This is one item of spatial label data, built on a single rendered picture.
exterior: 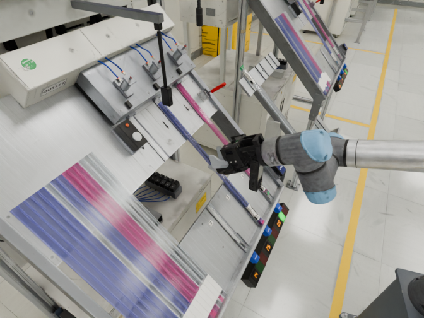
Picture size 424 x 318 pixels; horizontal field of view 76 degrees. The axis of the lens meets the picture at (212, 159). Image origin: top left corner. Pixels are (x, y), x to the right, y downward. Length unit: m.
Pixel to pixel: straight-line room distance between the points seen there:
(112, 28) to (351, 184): 1.92
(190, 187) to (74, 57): 0.70
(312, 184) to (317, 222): 1.25
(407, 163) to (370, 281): 1.15
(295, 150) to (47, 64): 0.56
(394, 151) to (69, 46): 0.78
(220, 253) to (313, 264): 1.02
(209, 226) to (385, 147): 0.50
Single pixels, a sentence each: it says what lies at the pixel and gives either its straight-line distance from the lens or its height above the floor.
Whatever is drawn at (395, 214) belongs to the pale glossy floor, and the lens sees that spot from 2.22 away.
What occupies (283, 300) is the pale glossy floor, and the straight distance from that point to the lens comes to 1.63.
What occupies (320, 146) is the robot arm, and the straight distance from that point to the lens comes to 0.63.
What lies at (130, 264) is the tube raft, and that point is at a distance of 0.67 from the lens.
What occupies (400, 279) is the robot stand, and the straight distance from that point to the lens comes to 1.21.
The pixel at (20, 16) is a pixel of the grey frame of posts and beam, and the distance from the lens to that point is 0.68.
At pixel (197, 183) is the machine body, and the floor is 0.62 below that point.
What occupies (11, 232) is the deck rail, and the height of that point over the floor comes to 1.06.
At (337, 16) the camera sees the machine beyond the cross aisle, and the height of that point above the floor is 0.32.
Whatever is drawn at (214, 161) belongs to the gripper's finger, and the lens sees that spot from 0.79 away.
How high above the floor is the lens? 1.48
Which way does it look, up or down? 42 degrees down
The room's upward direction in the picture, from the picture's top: straight up
